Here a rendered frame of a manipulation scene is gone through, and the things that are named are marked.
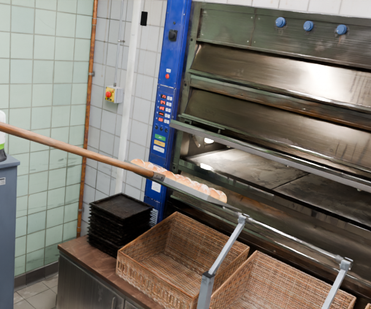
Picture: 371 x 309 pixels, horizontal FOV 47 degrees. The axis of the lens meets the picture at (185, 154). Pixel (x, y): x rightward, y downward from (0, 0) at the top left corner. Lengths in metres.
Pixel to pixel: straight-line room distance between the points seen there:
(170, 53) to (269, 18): 0.64
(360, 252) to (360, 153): 0.48
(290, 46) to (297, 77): 0.16
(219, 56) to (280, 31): 0.38
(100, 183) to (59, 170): 0.31
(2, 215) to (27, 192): 0.77
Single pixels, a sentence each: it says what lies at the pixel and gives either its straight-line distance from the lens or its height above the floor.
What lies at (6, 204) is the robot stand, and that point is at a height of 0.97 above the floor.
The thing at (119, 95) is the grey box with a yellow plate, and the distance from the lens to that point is 2.93.
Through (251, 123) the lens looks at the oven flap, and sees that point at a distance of 2.32.
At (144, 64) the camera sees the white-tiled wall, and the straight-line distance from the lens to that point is 2.80.
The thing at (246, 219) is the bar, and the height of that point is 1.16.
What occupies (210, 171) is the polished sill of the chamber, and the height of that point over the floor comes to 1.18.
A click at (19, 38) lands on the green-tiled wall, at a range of 2.86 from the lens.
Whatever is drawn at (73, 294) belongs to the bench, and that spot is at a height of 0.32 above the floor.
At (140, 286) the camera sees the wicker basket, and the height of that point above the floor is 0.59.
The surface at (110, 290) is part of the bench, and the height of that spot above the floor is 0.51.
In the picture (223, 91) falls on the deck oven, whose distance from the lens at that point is 2.42.
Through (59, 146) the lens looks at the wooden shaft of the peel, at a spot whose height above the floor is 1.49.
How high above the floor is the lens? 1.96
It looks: 16 degrees down
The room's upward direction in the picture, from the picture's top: 8 degrees clockwise
